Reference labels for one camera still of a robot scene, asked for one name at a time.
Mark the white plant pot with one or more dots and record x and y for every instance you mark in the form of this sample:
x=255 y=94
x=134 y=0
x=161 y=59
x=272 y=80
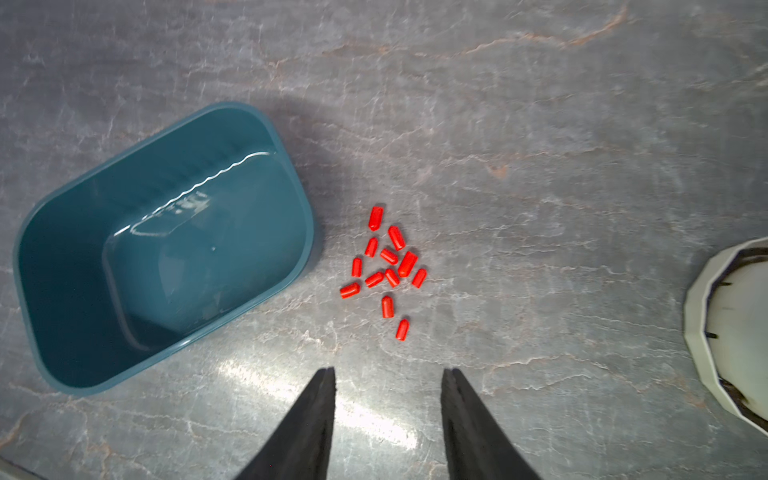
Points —
x=725 y=329

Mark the red protection sleeve eleventh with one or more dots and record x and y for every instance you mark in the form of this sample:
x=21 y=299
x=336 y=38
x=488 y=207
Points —
x=419 y=278

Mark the teal plastic storage box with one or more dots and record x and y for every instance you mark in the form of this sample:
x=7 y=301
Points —
x=161 y=245

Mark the red protection sleeve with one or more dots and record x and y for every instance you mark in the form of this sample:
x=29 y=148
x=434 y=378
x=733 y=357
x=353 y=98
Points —
x=392 y=277
x=375 y=218
x=357 y=267
x=387 y=305
x=374 y=279
x=372 y=247
x=350 y=290
x=389 y=256
x=396 y=237
x=407 y=264

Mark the red protection sleeve lone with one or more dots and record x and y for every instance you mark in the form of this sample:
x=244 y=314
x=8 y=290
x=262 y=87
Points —
x=402 y=330

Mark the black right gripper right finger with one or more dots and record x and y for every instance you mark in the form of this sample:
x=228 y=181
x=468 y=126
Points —
x=475 y=445

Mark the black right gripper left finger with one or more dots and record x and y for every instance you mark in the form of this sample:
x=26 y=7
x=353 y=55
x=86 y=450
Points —
x=300 y=446

